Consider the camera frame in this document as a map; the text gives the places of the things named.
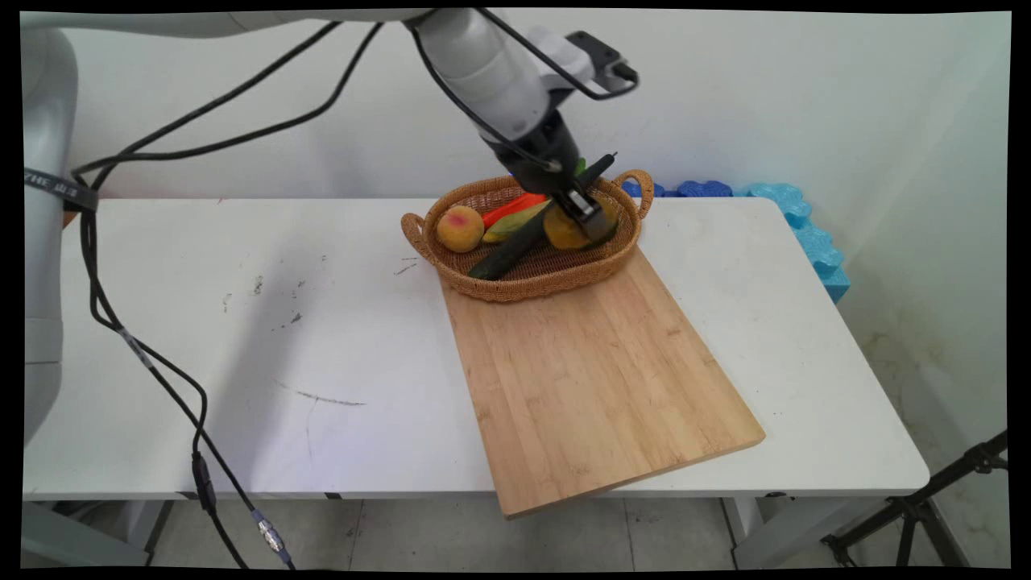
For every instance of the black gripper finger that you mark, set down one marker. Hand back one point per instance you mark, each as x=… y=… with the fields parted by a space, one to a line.
x=573 y=212
x=598 y=219

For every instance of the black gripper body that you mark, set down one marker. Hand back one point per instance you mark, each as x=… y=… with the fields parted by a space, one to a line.
x=544 y=157

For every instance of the brown toy potato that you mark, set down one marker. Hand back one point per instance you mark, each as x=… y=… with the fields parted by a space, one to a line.
x=560 y=234

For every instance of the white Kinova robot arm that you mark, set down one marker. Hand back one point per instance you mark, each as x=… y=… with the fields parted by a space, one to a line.
x=483 y=64

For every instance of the green toy leafy vegetable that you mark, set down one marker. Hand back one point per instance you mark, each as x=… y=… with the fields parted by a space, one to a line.
x=580 y=167

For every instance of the dark blue foam piece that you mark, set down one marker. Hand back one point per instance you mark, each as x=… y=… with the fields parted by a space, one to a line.
x=644 y=190
x=705 y=188

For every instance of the red toy chili pepper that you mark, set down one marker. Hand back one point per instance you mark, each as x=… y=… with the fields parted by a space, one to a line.
x=511 y=207

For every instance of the yellow toy corn cob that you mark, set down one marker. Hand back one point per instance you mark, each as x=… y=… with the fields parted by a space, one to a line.
x=511 y=225

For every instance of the woven wicker basket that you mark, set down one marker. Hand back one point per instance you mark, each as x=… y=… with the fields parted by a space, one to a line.
x=556 y=274

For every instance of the dark green toy cucumber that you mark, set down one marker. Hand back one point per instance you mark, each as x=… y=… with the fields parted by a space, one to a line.
x=503 y=256

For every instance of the toy peach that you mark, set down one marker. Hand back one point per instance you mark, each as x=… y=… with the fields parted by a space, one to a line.
x=460 y=229

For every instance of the bamboo cutting board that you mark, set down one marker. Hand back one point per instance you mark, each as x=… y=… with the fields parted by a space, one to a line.
x=588 y=387

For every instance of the light blue foam mat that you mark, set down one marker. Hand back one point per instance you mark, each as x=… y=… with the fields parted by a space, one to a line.
x=813 y=242

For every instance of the grey table leg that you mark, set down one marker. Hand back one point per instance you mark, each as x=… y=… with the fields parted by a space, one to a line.
x=773 y=532
x=76 y=532

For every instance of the black tripod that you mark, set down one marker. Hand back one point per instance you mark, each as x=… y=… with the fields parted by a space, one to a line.
x=910 y=507

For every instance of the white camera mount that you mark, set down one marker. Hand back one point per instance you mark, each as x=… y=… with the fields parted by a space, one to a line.
x=560 y=56

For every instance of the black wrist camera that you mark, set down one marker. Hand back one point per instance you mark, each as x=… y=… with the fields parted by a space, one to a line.
x=600 y=56

